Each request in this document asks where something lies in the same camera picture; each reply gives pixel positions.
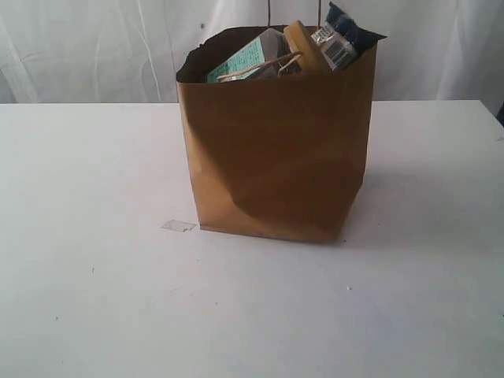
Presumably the clear tape piece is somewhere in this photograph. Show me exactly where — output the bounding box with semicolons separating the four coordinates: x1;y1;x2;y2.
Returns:
161;219;196;232

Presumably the clear jar with yellow lid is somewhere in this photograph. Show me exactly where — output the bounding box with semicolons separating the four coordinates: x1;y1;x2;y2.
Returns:
204;20;332;83

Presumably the brown paper bag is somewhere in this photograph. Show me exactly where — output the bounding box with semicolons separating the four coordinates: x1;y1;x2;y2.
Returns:
176;26;378;242

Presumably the long noodle package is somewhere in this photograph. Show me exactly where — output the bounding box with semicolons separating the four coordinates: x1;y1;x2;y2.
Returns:
311;2;387;71

